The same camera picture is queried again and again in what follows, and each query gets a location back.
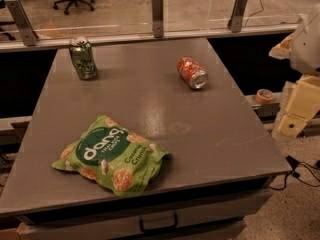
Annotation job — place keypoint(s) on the metal rail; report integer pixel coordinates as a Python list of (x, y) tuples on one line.
[(58, 43)]

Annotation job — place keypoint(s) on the red coke can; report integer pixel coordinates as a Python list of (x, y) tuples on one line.
[(192, 72)]

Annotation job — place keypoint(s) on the grey cabinet drawer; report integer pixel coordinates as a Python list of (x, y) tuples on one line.
[(222, 219)]

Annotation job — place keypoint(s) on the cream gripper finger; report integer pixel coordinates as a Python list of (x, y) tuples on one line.
[(302, 106)]

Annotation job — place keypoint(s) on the orange tape roll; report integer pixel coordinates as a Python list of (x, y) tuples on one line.
[(264, 96)]

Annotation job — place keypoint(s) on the green dang chips bag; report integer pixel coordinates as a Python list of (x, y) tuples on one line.
[(114, 157)]

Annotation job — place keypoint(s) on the metal bracket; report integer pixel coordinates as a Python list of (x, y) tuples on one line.
[(28, 35), (236, 19), (157, 18)]

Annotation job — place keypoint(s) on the green soda can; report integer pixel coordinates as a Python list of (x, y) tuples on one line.
[(80, 50)]

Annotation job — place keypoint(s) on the left metal bracket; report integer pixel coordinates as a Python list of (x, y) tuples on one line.
[(28, 35)]

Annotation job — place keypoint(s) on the middle metal bracket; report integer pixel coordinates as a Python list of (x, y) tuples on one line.
[(157, 18)]

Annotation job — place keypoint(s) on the right metal bracket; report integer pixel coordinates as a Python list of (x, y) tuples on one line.
[(236, 19)]

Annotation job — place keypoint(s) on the black drawer handle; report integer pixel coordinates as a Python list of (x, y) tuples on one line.
[(157, 222)]

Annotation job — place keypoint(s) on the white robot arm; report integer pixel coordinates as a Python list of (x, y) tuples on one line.
[(302, 49)]

